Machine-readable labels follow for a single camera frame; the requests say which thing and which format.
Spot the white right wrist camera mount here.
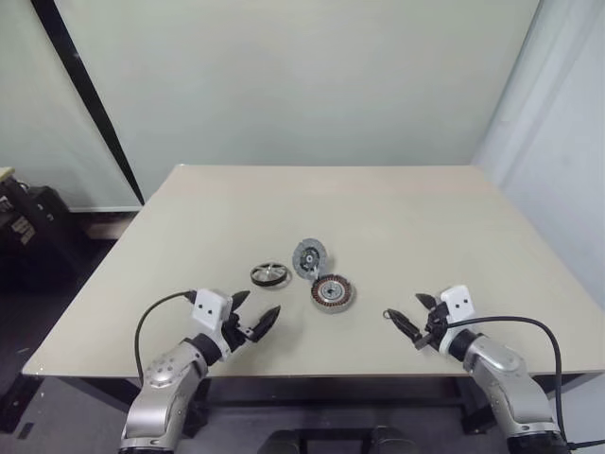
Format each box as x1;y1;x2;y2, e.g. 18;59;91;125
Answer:
437;285;475;355

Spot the black spoked rotor ring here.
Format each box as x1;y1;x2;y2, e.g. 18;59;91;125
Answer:
249;261;291;288

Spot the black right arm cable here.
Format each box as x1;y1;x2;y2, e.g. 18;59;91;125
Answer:
443;317;605;448

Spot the black equipment case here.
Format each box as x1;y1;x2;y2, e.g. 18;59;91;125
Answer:
0;178;103;285

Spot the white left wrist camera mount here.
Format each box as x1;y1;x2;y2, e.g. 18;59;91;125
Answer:
191;288;235;356

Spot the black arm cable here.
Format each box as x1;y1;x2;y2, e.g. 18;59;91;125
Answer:
133;289;198;382
443;317;605;448

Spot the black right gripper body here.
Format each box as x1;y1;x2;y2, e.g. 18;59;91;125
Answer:
413;302;451;352

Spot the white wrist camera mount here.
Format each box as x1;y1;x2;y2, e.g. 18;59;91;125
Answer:
437;285;475;355
191;288;235;356

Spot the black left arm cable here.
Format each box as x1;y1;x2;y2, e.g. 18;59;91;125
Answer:
133;289;198;382

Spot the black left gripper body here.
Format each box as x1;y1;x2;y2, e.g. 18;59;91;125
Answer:
222;302;260;355

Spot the dark table frame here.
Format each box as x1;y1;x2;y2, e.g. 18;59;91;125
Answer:
21;372;590;439

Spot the grey round motor cover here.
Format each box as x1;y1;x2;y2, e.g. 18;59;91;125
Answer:
292;238;335;278

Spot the copper wound stator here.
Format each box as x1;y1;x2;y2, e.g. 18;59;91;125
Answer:
310;275;356;314

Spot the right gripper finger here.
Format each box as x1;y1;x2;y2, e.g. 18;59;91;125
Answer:
382;307;424;344
414;292;443;314

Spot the black diagonal strip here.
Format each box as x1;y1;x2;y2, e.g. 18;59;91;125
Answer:
30;0;146;207

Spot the dark rounded shape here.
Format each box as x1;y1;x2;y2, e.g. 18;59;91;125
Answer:
268;427;309;454
372;424;418;454

